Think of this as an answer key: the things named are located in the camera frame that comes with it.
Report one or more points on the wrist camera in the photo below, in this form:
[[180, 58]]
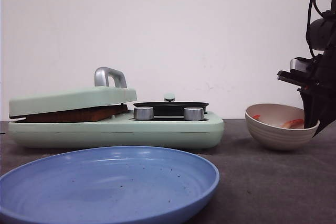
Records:
[[301, 64]]

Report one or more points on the silver control knob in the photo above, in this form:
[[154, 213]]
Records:
[[144, 113], [193, 114]]

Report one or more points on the left silver control knob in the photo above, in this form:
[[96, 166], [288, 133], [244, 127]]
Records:
[[144, 113]]

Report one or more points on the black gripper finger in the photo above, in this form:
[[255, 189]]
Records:
[[307, 99], [323, 108]]

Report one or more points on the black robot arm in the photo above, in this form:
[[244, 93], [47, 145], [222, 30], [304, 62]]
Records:
[[322, 34]]

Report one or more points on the bread slice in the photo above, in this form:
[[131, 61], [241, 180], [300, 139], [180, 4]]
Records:
[[118, 109], [79, 115]]

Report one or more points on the beige ribbed bowl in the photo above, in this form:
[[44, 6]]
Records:
[[268, 131]]

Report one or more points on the mint green breakfast maker base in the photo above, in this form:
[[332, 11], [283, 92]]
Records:
[[121, 130]]

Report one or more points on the breakfast maker hinged lid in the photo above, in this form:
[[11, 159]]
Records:
[[110, 89]]

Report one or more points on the right silver control knob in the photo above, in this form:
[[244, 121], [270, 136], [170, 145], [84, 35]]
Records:
[[193, 114]]

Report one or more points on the blue round plate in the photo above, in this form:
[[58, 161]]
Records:
[[126, 184]]

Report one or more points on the pink shrimp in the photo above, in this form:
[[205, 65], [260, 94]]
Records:
[[293, 124], [256, 117]]

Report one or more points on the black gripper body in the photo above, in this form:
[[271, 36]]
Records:
[[321, 76]]

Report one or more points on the black round frying pan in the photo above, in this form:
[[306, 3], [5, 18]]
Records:
[[170, 107]]

